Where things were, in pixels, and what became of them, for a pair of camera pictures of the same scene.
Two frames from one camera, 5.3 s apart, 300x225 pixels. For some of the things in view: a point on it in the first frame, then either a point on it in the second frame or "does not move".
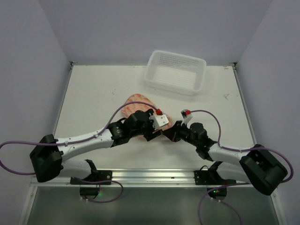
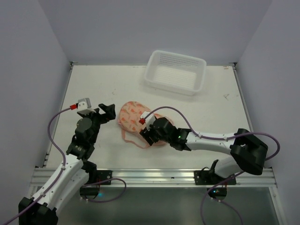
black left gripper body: (147, 131) to (97, 119)
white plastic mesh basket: (177, 72) does not move
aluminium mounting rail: (154, 178) does not move
